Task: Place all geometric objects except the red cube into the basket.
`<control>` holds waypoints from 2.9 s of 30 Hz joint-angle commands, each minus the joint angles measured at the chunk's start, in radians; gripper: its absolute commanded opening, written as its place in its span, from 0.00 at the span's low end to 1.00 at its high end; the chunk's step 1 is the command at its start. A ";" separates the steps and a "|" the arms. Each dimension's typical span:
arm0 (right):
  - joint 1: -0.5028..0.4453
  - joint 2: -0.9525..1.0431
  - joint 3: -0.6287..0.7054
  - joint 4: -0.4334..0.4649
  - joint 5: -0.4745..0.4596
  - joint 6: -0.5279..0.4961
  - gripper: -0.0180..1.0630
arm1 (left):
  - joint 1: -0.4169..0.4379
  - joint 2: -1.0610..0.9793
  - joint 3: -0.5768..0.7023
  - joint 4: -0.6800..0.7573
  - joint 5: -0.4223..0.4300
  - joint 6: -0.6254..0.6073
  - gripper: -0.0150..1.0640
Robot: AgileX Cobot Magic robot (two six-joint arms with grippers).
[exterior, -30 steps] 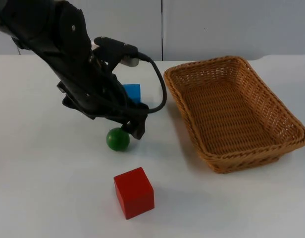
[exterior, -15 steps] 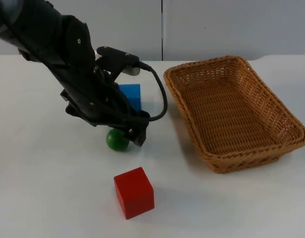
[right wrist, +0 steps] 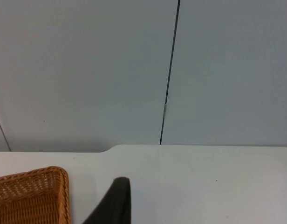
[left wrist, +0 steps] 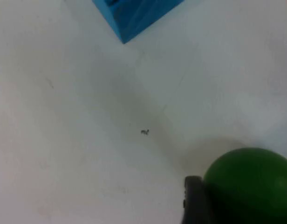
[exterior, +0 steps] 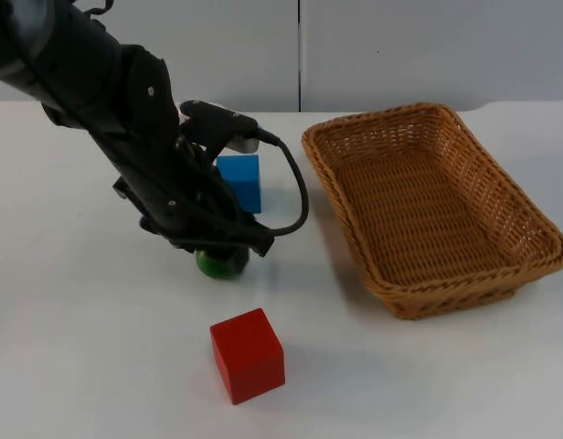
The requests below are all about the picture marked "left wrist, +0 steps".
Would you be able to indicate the blue cube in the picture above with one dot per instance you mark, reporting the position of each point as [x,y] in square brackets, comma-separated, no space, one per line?
[134,16]

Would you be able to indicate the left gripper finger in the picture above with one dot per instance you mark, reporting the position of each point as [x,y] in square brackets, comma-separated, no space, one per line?
[194,203]

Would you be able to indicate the green ball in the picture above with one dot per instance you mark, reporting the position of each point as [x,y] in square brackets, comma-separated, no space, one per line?
[250,186]

